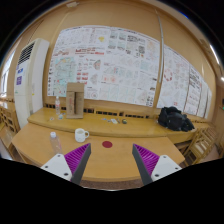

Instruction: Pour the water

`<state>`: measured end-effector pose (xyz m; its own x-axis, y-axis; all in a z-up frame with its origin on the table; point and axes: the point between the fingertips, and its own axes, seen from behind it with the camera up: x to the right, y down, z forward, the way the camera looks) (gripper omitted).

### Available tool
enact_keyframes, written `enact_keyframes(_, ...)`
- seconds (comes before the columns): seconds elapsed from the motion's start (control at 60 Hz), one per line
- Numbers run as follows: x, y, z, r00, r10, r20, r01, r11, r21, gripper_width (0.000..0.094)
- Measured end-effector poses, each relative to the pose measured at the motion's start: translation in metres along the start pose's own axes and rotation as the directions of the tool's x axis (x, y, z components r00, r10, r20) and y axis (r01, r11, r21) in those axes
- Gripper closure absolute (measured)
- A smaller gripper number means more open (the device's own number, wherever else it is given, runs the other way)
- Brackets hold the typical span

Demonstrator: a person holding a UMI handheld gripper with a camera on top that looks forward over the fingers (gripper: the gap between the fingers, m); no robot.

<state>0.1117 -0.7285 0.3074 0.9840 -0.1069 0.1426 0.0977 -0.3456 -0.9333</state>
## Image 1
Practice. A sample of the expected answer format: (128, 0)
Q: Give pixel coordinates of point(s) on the gripper purple and grey right finger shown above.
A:
(151, 166)

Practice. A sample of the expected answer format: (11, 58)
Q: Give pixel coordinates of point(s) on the gripper purple and grey left finger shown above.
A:
(70, 166)

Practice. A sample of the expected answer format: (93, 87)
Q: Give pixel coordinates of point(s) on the clear plastic water bottle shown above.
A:
(55, 143)

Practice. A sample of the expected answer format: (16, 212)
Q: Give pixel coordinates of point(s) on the white ceramic mug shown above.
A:
(81, 135)

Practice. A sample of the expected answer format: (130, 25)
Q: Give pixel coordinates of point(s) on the round red coaster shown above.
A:
(107, 144)

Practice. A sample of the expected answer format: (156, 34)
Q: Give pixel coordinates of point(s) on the small dark object on bench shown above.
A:
(124, 121)

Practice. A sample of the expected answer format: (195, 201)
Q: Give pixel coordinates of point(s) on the black backpack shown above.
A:
(174, 119)

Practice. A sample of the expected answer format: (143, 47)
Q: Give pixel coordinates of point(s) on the small items on bench centre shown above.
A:
(114, 121)

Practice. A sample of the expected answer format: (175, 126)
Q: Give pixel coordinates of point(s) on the wooden chair right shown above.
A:
(201, 145)

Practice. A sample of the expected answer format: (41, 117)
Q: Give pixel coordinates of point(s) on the wooden chair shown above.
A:
(9, 127)
(201, 145)

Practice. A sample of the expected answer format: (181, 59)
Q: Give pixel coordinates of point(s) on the small bottle with red label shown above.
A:
(57, 105)

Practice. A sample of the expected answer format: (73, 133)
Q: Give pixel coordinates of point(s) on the wooden chair left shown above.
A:
(9, 127)

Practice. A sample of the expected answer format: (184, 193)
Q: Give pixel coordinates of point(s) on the brown cardboard box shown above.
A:
(74, 100)

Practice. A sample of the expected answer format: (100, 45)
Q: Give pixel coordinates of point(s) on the white standing air conditioner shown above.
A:
(28, 80)

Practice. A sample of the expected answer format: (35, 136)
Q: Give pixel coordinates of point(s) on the paper poster wall right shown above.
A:
(183, 86)

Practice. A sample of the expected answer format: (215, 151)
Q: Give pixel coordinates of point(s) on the large paper poster wall left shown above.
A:
(113, 64)

